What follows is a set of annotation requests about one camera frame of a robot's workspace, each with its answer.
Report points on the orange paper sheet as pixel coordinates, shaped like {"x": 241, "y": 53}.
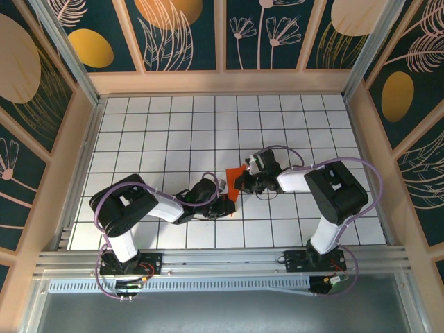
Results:
{"x": 231, "y": 175}

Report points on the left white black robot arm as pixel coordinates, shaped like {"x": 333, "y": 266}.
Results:
{"x": 166, "y": 208}

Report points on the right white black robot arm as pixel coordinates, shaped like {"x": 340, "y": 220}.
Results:
{"x": 295, "y": 180}

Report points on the grey metal shelf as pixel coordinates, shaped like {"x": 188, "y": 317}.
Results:
{"x": 222, "y": 315}

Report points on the black electronics module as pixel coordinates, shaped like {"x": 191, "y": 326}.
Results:
{"x": 322, "y": 286}
{"x": 128, "y": 289}

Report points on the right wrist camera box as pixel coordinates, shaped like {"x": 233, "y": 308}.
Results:
{"x": 251, "y": 166}

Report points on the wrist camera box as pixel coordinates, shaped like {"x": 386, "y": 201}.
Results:
{"x": 251, "y": 166}
{"x": 222, "y": 185}

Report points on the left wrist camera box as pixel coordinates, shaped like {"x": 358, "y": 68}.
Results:
{"x": 222, "y": 185}

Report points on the aluminium mounting rail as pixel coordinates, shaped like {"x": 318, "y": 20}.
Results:
{"x": 225, "y": 262}

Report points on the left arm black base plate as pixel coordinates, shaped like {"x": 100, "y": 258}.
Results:
{"x": 154, "y": 262}

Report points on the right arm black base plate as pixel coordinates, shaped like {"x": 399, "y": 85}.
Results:
{"x": 295, "y": 262}

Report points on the aluminium side rail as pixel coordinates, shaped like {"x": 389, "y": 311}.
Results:
{"x": 81, "y": 173}

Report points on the aluminium frame post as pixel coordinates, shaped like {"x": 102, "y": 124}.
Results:
{"x": 369, "y": 52}
{"x": 68, "y": 52}

